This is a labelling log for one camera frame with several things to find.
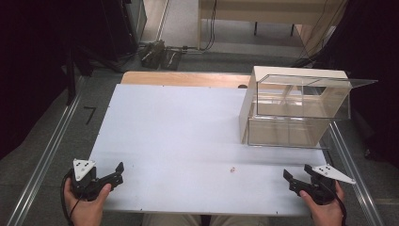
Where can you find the person's left hand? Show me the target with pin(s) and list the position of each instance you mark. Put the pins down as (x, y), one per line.
(86, 210)

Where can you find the dark equipment cabinet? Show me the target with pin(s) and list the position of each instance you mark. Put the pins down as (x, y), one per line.
(116, 28)

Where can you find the black foot pedal unit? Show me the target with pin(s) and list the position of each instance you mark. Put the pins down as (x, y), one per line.
(160, 56)

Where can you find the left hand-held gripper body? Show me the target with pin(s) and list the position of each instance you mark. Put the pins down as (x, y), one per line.
(82, 185)

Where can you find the light wooden table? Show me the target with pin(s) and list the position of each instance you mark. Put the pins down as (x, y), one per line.
(263, 11)

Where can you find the black curtain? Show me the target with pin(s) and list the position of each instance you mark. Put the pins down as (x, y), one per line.
(28, 72)
(373, 56)

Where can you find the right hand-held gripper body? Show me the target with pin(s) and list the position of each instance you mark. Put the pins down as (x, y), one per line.
(323, 185)

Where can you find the metal floor rail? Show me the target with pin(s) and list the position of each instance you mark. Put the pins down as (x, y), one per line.
(44, 157)
(351, 157)

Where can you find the clear acrylic box cream frame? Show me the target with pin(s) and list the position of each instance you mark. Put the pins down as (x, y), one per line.
(282, 125)

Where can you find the person's right hand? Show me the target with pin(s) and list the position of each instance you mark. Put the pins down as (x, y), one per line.
(326, 213)

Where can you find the black metal stand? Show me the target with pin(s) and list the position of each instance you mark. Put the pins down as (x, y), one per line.
(72, 78)

